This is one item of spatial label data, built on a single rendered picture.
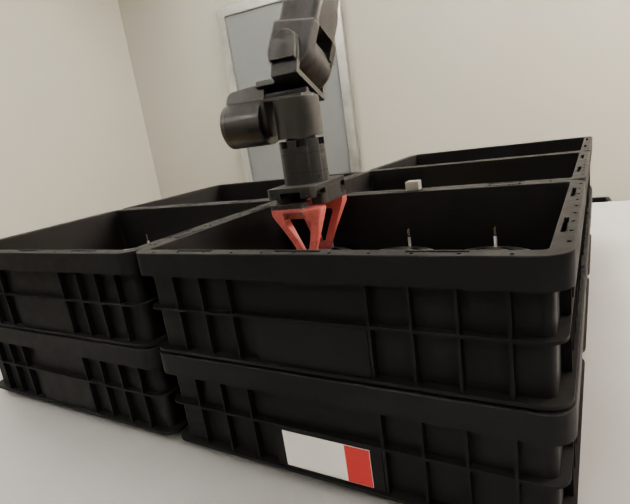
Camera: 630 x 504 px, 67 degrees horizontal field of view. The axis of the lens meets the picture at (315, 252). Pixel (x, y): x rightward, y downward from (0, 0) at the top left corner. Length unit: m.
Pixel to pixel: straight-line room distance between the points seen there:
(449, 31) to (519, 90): 0.63
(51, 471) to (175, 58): 4.34
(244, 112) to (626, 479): 0.54
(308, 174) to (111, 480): 0.40
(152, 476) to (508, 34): 3.47
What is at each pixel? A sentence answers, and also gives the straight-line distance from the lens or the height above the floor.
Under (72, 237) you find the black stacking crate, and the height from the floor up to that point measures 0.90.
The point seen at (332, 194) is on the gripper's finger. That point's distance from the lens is 0.60.
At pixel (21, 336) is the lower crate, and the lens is 0.77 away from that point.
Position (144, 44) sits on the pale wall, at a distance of 5.01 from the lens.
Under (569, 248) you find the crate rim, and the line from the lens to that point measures 0.33.
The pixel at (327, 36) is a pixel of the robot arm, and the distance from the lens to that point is 0.65.
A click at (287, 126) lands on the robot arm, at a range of 0.59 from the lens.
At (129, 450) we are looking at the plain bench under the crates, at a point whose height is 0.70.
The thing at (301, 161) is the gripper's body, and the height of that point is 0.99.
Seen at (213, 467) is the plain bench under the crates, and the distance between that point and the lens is 0.56.
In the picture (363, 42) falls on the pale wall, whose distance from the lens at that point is 3.91.
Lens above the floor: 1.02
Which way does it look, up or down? 14 degrees down
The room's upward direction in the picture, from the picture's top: 8 degrees counter-clockwise
